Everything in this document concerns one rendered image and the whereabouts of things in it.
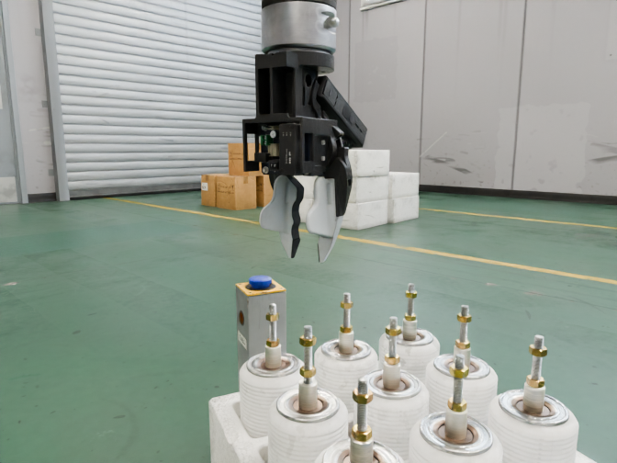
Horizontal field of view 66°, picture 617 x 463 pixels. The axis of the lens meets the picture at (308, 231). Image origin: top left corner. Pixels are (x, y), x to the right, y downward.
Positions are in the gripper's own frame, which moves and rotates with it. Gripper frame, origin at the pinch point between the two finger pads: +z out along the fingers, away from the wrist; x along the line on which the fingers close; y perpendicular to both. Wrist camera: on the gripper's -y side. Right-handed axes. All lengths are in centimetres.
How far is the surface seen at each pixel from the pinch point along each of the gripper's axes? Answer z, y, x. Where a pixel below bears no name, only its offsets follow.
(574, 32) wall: -125, -524, -5
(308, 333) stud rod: 10.0, 0.6, 0.2
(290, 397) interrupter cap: 18.9, 0.3, -2.5
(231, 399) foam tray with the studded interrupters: 26.3, -5.7, -17.1
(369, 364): 19.9, -14.8, 1.2
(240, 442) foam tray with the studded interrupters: 26.3, 2.0, -9.2
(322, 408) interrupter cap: 19.0, 0.3, 2.0
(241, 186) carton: 24, -291, -246
